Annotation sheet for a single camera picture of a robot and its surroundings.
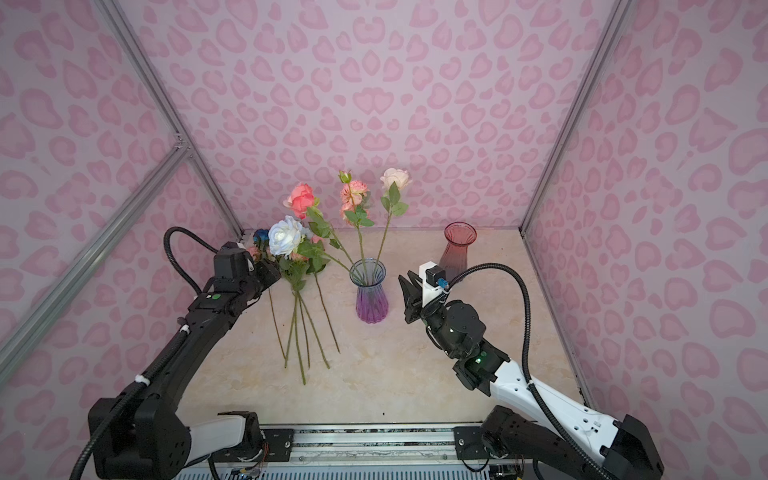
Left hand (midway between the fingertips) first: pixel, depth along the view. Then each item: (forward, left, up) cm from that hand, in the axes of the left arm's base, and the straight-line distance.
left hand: (273, 261), depth 83 cm
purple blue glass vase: (-2, -26, -22) cm, 34 cm away
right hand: (-12, -35, +10) cm, 39 cm away
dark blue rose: (+24, +15, -16) cm, 32 cm away
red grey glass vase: (+12, -54, -5) cm, 55 cm away
